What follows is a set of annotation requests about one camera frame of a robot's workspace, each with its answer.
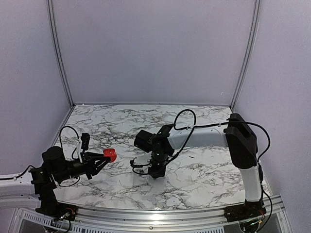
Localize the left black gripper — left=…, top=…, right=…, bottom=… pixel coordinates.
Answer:
left=54, top=152, right=110, bottom=183

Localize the red earbud charging case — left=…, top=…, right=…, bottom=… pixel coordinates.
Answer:
left=103, top=148, right=117, bottom=163

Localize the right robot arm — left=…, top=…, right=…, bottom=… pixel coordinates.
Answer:
left=134, top=114, right=268, bottom=217

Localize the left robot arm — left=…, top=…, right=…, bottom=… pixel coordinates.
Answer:
left=0, top=133, right=117, bottom=220

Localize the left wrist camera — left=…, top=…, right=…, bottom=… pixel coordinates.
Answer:
left=77, top=133, right=90, bottom=155

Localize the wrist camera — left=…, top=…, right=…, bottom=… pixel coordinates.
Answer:
left=130, top=155, right=151, bottom=176
left=77, top=133, right=90, bottom=155

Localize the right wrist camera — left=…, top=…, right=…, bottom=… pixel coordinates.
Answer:
left=130, top=155, right=151, bottom=176

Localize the front aluminium rail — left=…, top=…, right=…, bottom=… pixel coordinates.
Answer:
left=9, top=194, right=292, bottom=233

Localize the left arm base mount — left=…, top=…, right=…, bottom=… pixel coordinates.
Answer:
left=35, top=193, right=78, bottom=221

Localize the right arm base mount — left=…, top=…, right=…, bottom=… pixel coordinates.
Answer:
left=224, top=199, right=266, bottom=222

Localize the right aluminium frame post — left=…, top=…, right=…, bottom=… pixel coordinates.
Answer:
left=230, top=0, right=261, bottom=111

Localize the aluminium frame post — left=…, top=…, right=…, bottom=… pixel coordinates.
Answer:
left=47, top=0, right=75, bottom=108
left=230, top=0, right=261, bottom=111

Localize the left aluminium frame post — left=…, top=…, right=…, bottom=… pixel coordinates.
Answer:
left=47, top=0, right=75, bottom=108

